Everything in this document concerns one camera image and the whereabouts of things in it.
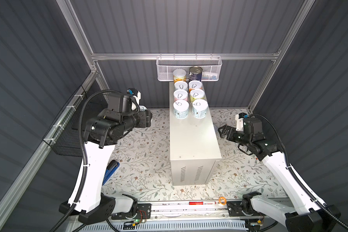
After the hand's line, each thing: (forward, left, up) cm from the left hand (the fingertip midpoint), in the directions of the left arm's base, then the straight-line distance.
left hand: (144, 114), depth 62 cm
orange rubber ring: (-27, -39, -41) cm, 63 cm away
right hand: (0, -41, -16) cm, 44 cm away
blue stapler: (-6, +25, -37) cm, 45 cm away
